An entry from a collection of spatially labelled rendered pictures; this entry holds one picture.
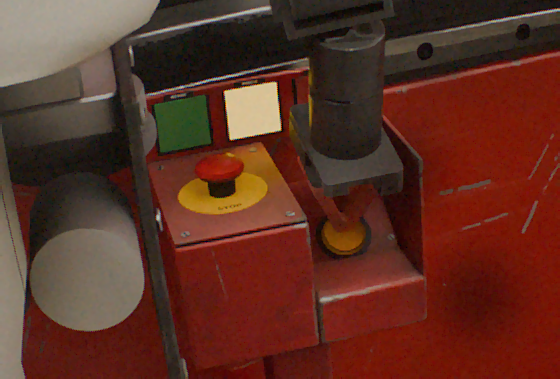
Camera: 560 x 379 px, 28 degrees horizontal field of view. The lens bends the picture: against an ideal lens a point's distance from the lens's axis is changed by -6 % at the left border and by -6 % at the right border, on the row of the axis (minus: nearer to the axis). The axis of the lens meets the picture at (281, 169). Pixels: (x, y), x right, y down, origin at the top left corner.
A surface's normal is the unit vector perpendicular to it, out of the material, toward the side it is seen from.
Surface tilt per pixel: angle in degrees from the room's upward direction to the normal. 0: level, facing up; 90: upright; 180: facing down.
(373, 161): 16
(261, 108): 90
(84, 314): 90
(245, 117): 90
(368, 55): 105
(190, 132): 90
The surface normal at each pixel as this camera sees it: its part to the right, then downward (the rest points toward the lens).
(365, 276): -0.10, -0.90
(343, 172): -0.02, -0.76
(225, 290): 0.24, 0.39
